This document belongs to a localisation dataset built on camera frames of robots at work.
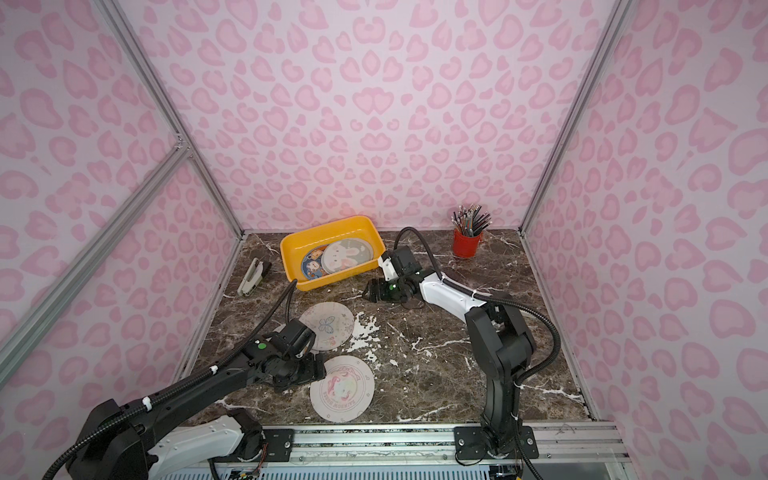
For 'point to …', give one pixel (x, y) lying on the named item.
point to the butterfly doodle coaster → (331, 322)
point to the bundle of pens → (469, 222)
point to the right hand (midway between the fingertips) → (374, 295)
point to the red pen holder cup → (465, 246)
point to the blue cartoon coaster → (312, 263)
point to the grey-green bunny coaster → (345, 253)
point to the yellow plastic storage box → (294, 249)
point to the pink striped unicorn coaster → (346, 391)
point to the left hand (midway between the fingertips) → (316, 374)
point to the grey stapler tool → (253, 276)
